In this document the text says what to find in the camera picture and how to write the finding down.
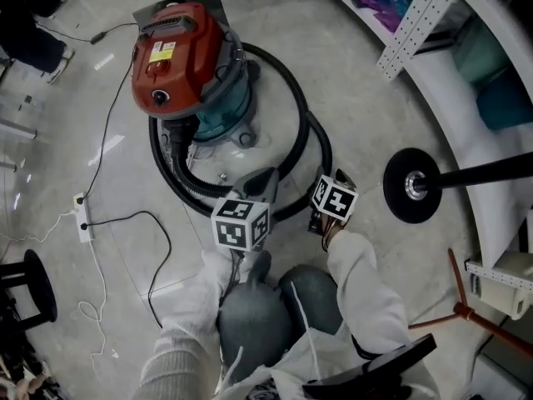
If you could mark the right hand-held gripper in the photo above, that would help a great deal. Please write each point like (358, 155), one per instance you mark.
(337, 200)

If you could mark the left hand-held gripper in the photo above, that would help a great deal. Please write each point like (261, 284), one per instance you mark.
(233, 227)

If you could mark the person's right forearm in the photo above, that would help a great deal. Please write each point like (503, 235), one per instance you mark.
(362, 273)

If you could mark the person's left forearm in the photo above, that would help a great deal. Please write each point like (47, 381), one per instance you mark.
(187, 306)

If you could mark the red and teal vacuum cleaner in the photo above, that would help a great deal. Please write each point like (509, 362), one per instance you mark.
(175, 69)

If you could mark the small metal clip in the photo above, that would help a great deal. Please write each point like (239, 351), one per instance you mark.
(222, 177)

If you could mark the black round-base floor stand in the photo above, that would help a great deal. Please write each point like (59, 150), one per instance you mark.
(395, 198)

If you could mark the person's right leg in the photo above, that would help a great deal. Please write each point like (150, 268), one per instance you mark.
(312, 294)

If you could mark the person's leg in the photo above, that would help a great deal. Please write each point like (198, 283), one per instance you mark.
(250, 319)
(312, 294)

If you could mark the person's left leg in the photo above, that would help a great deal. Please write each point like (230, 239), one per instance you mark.
(250, 319)

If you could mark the white metal shelving unit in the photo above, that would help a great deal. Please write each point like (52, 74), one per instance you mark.
(458, 131)

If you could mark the person's white jacket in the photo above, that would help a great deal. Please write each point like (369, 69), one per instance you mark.
(291, 356)

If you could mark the white power strip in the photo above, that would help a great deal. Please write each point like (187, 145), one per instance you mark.
(84, 223)

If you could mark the purple and blue plastic bags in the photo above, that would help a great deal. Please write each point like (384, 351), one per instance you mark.
(387, 2)

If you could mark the red wooden tripod stand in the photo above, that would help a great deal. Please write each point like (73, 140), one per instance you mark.
(463, 310)

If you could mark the blue storage bin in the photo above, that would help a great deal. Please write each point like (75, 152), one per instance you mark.
(506, 102)

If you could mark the teal storage bin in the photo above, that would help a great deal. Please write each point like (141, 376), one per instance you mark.
(479, 56)

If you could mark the black cart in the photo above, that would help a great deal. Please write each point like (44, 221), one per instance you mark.
(375, 365)

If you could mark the beige appliance box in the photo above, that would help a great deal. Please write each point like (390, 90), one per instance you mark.
(499, 298)

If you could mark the black round stool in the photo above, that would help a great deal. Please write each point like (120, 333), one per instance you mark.
(39, 281)

